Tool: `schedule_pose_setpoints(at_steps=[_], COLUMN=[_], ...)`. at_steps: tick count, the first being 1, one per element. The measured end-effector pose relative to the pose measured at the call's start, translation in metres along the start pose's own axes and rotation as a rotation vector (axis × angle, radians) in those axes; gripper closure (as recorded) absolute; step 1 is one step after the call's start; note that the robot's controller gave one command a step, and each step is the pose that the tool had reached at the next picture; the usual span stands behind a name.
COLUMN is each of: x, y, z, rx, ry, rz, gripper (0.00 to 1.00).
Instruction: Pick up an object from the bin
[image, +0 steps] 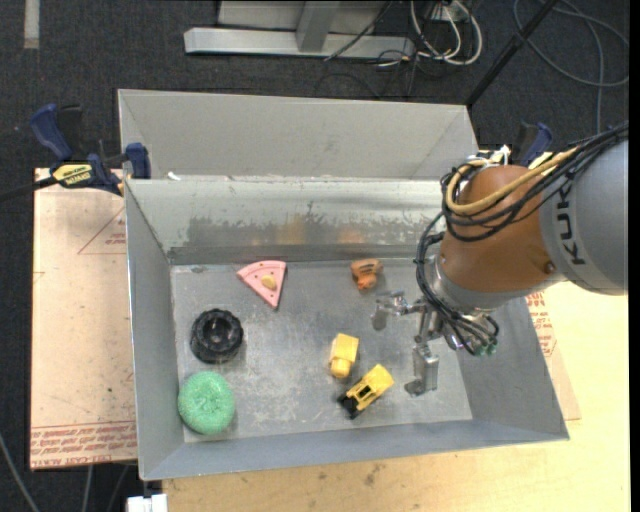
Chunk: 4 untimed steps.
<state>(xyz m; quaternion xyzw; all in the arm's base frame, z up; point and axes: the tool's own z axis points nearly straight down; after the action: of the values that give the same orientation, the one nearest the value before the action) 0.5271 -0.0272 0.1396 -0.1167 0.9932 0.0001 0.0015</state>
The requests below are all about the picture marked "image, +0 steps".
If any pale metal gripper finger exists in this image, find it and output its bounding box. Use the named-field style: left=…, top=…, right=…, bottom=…
left=371, top=290, right=407, bottom=332
left=403, top=343, right=441, bottom=397

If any brown cardboard board red print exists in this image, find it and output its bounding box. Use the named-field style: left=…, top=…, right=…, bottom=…
left=29, top=167, right=584, bottom=471

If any green round scrubber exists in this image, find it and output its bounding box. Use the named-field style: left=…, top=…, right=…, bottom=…
left=176, top=369, right=238, bottom=436

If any yellow and black toy vehicle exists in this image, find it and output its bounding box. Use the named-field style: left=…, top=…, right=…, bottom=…
left=336, top=363, right=396, bottom=421

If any pink toy pizza slice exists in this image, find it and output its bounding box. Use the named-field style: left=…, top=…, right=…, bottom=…
left=236, top=259, right=289, bottom=311

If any grey metal bin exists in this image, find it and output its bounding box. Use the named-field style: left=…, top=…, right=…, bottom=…
left=117, top=88, right=571, bottom=482

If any black ribbed ring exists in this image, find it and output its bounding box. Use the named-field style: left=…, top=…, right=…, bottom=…
left=189, top=307, right=246, bottom=365

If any yellow toy block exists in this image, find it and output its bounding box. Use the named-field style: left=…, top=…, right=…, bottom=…
left=327, top=332, right=361, bottom=380

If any orange toy figure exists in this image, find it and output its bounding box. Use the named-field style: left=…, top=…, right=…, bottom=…
left=349, top=257, right=385, bottom=293

